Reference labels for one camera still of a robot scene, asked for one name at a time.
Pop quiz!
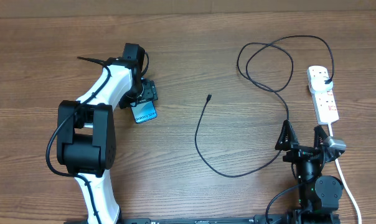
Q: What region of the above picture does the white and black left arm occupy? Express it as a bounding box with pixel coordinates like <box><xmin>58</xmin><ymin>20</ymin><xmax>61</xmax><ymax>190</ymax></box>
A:
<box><xmin>48</xmin><ymin>43</ymin><xmax>158</xmax><ymax>223</ymax></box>

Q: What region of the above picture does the white power strip cord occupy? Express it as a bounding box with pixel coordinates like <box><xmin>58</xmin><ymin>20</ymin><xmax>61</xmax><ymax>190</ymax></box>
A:
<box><xmin>327</xmin><ymin>123</ymin><xmax>363</xmax><ymax>224</ymax></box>

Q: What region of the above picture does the black USB charging cable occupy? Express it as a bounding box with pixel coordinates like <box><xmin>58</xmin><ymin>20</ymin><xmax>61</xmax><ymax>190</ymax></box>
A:
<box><xmin>194</xmin><ymin>34</ymin><xmax>336</xmax><ymax>179</ymax></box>

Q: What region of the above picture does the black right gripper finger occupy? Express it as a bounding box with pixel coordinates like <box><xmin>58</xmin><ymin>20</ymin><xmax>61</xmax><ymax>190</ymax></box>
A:
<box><xmin>314</xmin><ymin>125</ymin><xmax>329</xmax><ymax>149</ymax></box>
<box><xmin>275</xmin><ymin>119</ymin><xmax>299</xmax><ymax>151</ymax></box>

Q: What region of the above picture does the white power strip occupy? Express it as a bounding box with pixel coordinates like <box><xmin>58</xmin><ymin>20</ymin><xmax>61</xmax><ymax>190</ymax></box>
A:
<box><xmin>306</xmin><ymin>65</ymin><xmax>340</xmax><ymax>126</ymax></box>

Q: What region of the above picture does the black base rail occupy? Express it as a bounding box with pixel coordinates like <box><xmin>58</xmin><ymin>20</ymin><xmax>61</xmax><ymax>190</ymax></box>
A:
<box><xmin>63</xmin><ymin>213</ymin><xmax>341</xmax><ymax>224</ymax></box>

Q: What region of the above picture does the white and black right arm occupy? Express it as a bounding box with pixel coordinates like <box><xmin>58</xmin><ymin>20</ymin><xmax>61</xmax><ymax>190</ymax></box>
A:
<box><xmin>266</xmin><ymin>120</ymin><xmax>346</xmax><ymax>223</ymax></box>

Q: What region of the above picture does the white USB charger adapter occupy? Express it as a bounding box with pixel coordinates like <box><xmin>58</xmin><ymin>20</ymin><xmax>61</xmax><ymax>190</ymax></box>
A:
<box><xmin>308</xmin><ymin>77</ymin><xmax>334</xmax><ymax>94</ymax></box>

